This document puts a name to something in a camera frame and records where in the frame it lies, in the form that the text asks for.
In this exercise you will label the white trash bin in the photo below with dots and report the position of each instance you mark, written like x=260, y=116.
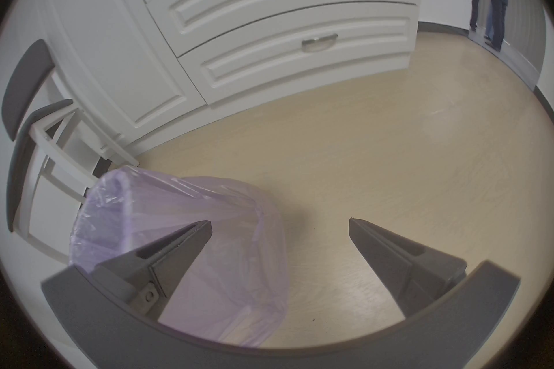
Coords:
x=242, y=280

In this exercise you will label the white chair grey seat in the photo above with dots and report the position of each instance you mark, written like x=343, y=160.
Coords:
x=26, y=73

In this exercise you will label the white wardrobe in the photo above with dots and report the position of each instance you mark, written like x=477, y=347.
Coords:
x=259, y=56

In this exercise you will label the purple plastic bag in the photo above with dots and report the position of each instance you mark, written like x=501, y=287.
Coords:
x=194, y=194

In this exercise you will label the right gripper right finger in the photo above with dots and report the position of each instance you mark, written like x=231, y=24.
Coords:
x=394, y=268

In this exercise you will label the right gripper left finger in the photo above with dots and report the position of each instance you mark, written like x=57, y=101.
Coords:
x=173, y=263

